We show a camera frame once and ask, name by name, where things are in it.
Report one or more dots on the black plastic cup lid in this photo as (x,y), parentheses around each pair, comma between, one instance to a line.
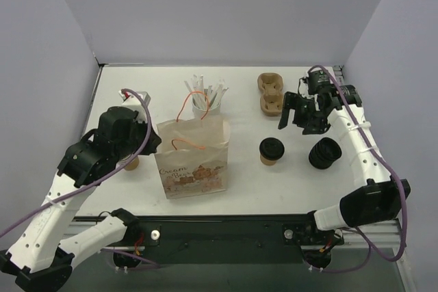
(272,148)

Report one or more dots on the beige paper takeout bag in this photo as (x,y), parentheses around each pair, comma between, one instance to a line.
(192,159)

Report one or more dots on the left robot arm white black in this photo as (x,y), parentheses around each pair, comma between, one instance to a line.
(42,259)

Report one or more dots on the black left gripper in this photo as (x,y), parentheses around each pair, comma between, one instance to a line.
(144,139)

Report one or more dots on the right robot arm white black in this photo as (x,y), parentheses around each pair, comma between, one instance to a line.
(377,193)

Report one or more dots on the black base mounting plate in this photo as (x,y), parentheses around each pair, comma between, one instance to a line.
(236,239)

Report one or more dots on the wrapped white straws bundle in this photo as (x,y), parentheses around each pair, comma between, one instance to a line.
(201,91)

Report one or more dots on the brown pulp cup carrier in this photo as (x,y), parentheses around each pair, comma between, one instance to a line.
(270,85)

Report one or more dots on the white straw holder cup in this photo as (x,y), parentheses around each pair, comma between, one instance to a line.
(199,108)

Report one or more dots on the brown paper coffee cup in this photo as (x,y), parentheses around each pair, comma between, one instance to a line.
(267,161)

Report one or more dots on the stack of paper cups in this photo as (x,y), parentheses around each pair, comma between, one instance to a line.
(131,165)

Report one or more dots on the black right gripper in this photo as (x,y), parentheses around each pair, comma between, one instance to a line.
(299,111)

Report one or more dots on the stack of black lids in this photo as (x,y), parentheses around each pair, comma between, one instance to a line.
(324,153)

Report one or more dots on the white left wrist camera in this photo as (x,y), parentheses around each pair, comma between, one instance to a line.
(133,102)

